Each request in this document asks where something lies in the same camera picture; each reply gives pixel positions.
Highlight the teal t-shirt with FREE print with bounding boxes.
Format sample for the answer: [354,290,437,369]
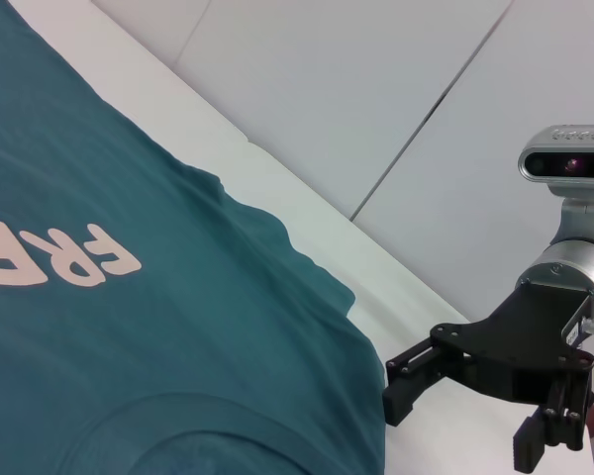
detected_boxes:
[0,0,388,475]

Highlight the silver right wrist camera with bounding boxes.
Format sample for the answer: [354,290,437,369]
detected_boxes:
[518,123,594,199]

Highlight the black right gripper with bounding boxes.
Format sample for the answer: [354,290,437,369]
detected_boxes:
[381,278,594,471]

